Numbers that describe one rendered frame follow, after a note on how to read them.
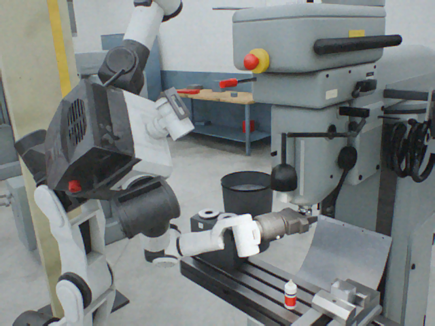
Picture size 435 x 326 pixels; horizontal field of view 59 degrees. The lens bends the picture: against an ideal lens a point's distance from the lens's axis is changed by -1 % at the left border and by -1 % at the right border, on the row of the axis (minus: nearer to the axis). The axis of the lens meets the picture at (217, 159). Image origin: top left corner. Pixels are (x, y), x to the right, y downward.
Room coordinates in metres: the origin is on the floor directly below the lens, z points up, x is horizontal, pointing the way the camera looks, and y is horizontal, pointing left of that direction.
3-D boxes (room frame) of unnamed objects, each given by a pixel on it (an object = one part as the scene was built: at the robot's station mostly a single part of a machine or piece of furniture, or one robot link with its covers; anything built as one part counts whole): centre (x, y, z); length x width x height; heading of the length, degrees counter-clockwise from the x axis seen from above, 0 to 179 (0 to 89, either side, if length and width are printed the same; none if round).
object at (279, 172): (0.94, -0.17, 1.47); 0.07 x 0.07 x 0.06
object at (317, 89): (1.18, -0.31, 1.68); 0.34 x 0.24 x 0.10; 134
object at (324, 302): (1.01, -0.34, 0.99); 0.12 x 0.06 x 0.04; 42
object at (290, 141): (1.08, -0.20, 1.45); 0.04 x 0.04 x 0.21; 44
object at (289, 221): (1.12, -0.20, 1.24); 0.13 x 0.12 x 0.10; 25
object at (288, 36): (1.17, -0.29, 1.81); 0.47 x 0.26 x 0.16; 134
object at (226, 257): (1.48, 0.01, 1.00); 0.22 x 0.12 x 0.20; 54
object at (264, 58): (1.00, -0.11, 1.76); 0.06 x 0.02 x 0.06; 44
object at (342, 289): (1.05, -0.38, 1.01); 0.06 x 0.05 x 0.06; 42
